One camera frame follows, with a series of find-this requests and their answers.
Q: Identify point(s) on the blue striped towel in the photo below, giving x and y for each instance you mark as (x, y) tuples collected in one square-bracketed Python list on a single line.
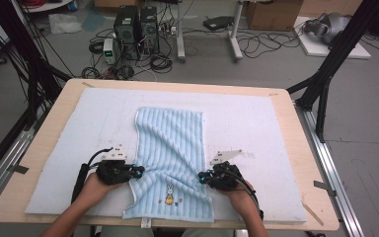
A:
[(171, 148)]

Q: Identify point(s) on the grey headset device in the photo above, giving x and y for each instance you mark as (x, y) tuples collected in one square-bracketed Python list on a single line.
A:
[(332, 26)]

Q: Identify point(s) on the black flat laptop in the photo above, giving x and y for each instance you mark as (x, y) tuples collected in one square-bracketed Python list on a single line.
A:
[(217, 23)]

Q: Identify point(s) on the white floor board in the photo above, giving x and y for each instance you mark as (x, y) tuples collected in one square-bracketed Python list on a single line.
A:
[(316, 49)]

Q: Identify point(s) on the white round table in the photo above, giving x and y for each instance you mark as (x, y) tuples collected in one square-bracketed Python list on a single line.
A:
[(49, 6)]

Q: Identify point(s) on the brown cardboard box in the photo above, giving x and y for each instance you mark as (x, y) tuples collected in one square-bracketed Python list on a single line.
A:
[(273, 15)]

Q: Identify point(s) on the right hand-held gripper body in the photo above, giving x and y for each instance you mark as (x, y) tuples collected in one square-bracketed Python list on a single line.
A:
[(225, 177)]

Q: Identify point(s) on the person's right hand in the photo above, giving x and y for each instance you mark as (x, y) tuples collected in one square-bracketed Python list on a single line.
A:
[(240, 197)]

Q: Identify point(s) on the slim black computer tower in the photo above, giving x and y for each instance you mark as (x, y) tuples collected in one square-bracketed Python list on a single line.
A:
[(149, 29)]

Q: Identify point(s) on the white foam mat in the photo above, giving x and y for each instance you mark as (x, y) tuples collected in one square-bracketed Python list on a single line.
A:
[(79, 131)]

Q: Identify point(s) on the large black computer tower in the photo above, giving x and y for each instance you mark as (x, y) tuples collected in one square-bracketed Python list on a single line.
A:
[(126, 31)]

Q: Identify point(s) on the person's grey trousers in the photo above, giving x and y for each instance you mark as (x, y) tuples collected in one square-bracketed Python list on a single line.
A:
[(118, 233)]

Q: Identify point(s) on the person's left hand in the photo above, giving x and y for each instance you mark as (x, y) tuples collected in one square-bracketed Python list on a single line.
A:
[(95, 191)]

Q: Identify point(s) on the white bench power supply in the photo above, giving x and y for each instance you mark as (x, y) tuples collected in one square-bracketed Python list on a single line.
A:
[(109, 51)]

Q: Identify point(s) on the black metal frame stand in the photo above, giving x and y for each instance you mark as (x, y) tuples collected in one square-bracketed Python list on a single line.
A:
[(36, 75), (322, 75)]

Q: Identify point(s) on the thin wooden stick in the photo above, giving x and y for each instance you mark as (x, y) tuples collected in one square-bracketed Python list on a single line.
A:
[(312, 213)]

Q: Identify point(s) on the black tape strip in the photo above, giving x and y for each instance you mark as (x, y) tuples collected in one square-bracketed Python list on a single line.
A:
[(19, 169), (324, 187)]

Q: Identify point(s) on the aluminium rail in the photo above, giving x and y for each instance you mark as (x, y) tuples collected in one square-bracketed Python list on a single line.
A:
[(332, 177), (3, 168)]

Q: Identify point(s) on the clear plastic bag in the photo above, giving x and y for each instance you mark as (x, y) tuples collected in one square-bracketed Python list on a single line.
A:
[(64, 23)]

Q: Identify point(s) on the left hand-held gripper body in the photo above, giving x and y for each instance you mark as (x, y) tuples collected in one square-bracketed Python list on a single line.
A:
[(113, 171)]

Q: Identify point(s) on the white desk leg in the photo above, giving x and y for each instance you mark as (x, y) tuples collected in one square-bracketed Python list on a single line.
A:
[(234, 39), (180, 33)]

